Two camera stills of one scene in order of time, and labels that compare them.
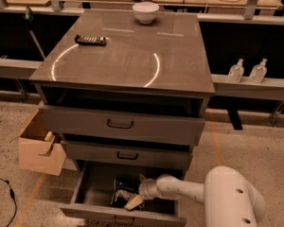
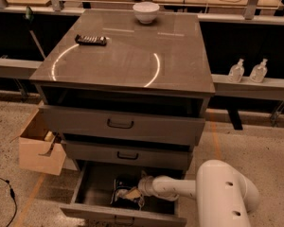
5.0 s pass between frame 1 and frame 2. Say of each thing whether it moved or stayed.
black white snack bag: stayed
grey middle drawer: stayed
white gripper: moved
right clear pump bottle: stayed
